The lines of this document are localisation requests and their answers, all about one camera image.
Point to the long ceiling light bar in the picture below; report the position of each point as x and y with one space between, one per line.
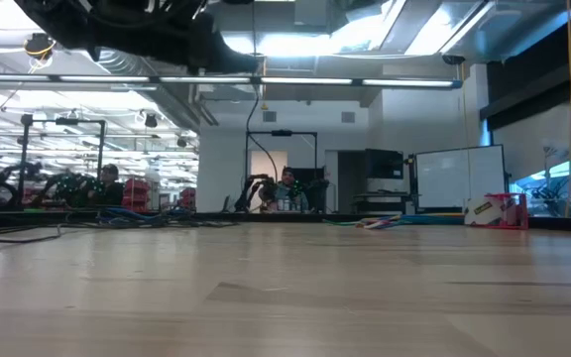
102 79

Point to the black gantry frame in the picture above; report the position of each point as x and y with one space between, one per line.
25 144
295 133

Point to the person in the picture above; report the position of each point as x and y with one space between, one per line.
109 188
288 191

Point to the red tape dispenser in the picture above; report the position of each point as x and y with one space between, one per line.
493 210

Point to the black equipment cart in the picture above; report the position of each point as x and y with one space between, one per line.
383 166

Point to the black ceiling spotlight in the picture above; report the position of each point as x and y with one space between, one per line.
182 142
150 120

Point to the white whiteboard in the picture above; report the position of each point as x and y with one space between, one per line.
459 176

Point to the silver ventilation duct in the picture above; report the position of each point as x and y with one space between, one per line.
166 99

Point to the red storage bins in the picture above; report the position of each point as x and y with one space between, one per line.
188 197
137 193

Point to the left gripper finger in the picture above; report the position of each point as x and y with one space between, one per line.
226 62

